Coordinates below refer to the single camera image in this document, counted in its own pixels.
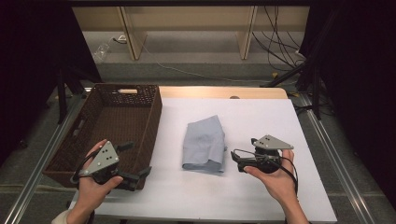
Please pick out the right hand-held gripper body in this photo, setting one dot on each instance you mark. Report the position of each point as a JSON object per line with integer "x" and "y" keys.
{"x": 267, "y": 155}

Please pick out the person's right hand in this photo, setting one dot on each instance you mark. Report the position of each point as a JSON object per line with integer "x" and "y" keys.
{"x": 277, "y": 183}

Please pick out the beige wooden furniture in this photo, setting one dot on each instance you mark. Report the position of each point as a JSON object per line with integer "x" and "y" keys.
{"x": 186, "y": 18}

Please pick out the brown woven basket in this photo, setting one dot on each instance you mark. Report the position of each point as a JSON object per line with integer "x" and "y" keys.
{"x": 112, "y": 124}

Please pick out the black curtain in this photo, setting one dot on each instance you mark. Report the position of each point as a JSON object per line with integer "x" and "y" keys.
{"x": 361, "y": 77}
{"x": 31, "y": 62}

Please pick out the aluminium rail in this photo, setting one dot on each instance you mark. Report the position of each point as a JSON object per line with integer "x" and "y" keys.
{"x": 34, "y": 174}
{"x": 339, "y": 174}

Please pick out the white table mat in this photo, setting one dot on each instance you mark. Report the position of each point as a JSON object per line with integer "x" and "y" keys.
{"x": 193, "y": 189}

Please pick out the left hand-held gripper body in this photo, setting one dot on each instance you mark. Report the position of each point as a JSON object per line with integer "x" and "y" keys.
{"x": 104, "y": 157}

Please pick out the black metal stand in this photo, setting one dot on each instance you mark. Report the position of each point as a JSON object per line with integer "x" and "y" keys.
{"x": 308, "y": 71}
{"x": 62, "y": 93}

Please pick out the person's left hand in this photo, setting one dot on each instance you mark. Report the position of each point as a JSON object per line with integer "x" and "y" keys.
{"x": 90, "y": 189}

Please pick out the light blue cloth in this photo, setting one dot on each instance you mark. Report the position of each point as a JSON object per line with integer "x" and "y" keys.
{"x": 204, "y": 143}

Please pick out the clear plastic bag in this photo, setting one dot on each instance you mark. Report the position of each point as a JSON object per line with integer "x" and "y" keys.
{"x": 101, "y": 52}

